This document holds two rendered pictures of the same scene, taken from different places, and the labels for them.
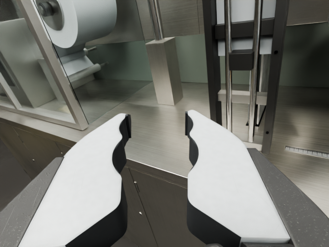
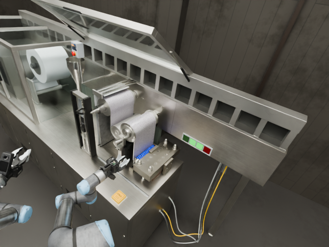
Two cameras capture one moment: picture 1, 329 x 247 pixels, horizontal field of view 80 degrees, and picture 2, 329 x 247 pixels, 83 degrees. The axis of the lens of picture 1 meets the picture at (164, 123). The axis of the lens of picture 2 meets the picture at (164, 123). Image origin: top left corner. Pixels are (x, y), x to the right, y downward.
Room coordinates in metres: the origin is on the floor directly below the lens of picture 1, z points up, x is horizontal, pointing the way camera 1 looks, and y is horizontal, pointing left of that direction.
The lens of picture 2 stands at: (-0.69, -0.67, 2.08)
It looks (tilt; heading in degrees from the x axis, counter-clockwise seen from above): 35 degrees down; 353
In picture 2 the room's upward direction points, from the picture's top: 10 degrees clockwise
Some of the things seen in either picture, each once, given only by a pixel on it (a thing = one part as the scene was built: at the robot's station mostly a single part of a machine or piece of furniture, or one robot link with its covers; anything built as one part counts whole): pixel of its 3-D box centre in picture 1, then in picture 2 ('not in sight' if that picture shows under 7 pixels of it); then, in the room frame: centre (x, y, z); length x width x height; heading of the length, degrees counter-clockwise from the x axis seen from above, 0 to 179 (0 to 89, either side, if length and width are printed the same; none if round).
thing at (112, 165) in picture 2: not in sight; (109, 167); (0.12, -0.47, 1.12); 0.12 x 0.08 x 0.09; 142
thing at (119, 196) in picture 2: not in sight; (118, 196); (0.04, -0.54, 0.91); 0.07 x 0.07 x 0.02; 52
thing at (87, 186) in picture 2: not in sight; (88, 184); (-0.01, -0.37, 1.11); 0.11 x 0.08 x 0.09; 142
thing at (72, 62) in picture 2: not in sight; (75, 62); (0.85, -0.05, 1.50); 0.14 x 0.14 x 0.06
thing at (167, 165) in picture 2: not in sight; (168, 166); (0.30, -0.88, 0.97); 0.10 x 0.03 x 0.11; 142
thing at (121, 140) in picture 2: not in sight; (120, 153); (0.32, -0.50, 1.05); 0.06 x 0.05 x 0.31; 142
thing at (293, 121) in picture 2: not in sight; (106, 54); (1.02, -0.27, 1.55); 3.08 x 0.08 x 0.23; 52
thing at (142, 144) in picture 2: not in sight; (144, 143); (0.38, -0.67, 1.11); 0.23 x 0.01 x 0.18; 142
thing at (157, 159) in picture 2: not in sight; (158, 158); (0.34, -0.80, 1.00); 0.40 x 0.16 x 0.06; 142
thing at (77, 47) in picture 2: not in sight; (76, 49); (0.69, -0.14, 1.66); 0.07 x 0.07 x 0.10; 52
